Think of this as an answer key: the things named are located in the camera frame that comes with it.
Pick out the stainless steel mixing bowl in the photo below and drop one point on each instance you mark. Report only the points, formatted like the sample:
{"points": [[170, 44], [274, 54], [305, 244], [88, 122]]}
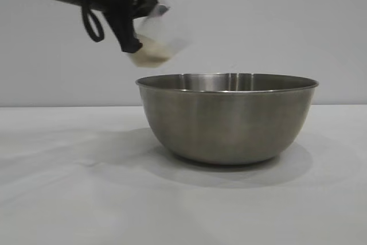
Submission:
{"points": [[226, 124]]}

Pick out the white rice grains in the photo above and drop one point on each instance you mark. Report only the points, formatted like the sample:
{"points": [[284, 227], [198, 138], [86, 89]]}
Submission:
{"points": [[152, 55]]}

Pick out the clear plastic measuring cup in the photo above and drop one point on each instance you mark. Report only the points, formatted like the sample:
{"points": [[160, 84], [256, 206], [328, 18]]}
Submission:
{"points": [[160, 35]]}

